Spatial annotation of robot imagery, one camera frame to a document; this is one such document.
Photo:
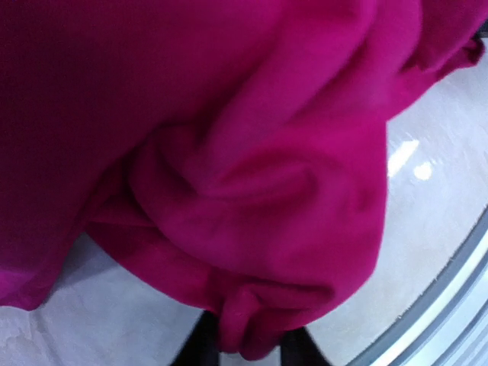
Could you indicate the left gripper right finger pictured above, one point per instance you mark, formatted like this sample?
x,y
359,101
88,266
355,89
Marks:
x,y
299,349

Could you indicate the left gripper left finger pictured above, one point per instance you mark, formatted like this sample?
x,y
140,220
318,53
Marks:
x,y
200,347

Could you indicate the magenta t-shirt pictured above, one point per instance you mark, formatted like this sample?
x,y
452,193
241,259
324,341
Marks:
x,y
230,154

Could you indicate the aluminium front rail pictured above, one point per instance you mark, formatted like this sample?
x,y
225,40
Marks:
x,y
447,325

